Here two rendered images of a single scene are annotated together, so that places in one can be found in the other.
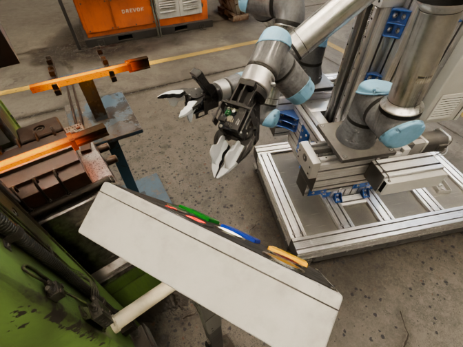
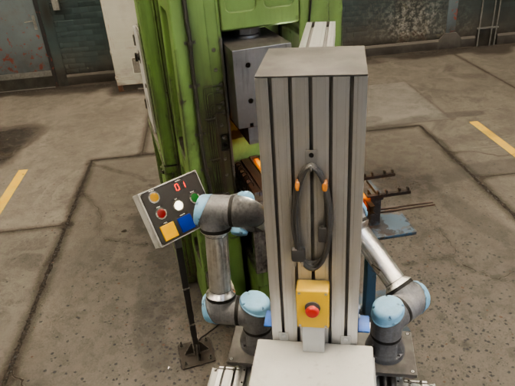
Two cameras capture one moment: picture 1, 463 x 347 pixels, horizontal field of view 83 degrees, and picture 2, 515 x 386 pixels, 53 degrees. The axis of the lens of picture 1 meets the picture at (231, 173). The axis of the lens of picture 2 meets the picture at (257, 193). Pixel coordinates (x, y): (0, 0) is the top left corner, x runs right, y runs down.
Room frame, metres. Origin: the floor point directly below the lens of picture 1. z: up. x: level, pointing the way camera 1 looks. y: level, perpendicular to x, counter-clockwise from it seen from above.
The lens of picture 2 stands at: (1.42, -1.87, 2.36)
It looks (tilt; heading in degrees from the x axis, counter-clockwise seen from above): 29 degrees down; 112
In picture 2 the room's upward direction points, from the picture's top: 4 degrees counter-clockwise
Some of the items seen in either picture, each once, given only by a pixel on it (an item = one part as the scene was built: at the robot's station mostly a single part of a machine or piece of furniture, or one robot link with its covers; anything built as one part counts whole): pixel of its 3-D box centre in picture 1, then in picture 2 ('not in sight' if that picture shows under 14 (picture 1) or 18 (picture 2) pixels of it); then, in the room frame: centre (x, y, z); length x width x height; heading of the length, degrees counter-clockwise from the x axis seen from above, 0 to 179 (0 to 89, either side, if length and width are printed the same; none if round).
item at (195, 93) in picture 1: (202, 99); not in sight; (0.84, 0.11, 0.97); 0.12 x 0.08 x 0.09; 127
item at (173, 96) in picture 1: (171, 99); not in sight; (0.83, 0.21, 0.97); 0.09 x 0.03 x 0.06; 91
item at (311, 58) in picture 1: (312, 44); (388, 317); (1.30, -0.39, 0.98); 0.13 x 0.12 x 0.14; 59
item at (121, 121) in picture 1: (101, 118); (372, 224); (1.09, 0.65, 0.71); 0.40 x 0.30 x 0.02; 30
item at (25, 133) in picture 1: (44, 136); not in sight; (0.66, 0.60, 0.95); 0.12 x 0.08 x 0.06; 127
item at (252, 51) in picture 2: not in sight; (260, 74); (0.46, 0.64, 1.56); 0.42 x 0.39 x 0.40; 127
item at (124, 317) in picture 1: (180, 277); not in sight; (0.33, 0.17, 0.62); 0.44 x 0.05 x 0.05; 127
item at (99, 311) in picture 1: (98, 311); not in sight; (0.18, 0.32, 0.80); 0.06 x 0.03 x 0.14; 37
